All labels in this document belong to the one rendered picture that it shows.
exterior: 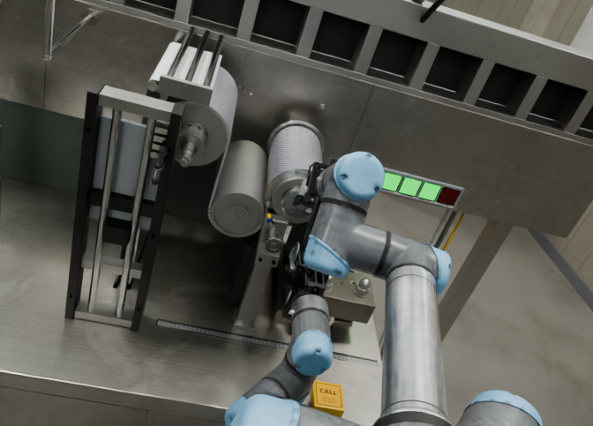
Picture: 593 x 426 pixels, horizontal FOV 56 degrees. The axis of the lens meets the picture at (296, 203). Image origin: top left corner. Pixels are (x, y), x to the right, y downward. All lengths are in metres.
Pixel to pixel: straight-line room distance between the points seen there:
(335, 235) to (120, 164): 0.46
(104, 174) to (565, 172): 1.24
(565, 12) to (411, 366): 4.14
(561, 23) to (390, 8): 3.35
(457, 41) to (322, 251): 0.80
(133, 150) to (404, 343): 0.62
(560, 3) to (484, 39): 3.15
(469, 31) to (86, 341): 1.13
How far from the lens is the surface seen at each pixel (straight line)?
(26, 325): 1.32
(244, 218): 1.24
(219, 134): 1.15
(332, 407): 1.27
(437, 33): 1.46
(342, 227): 0.84
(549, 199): 1.78
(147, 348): 1.28
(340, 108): 1.47
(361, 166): 0.84
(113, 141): 1.05
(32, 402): 1.34
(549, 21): 4.63
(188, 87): 1.08
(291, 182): 1.18
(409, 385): 0.67
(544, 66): 1.58
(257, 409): 0.56
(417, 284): 0.80
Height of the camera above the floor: 1.86
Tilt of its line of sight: 31 degrees down
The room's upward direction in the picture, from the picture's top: 19 degrees clockwise
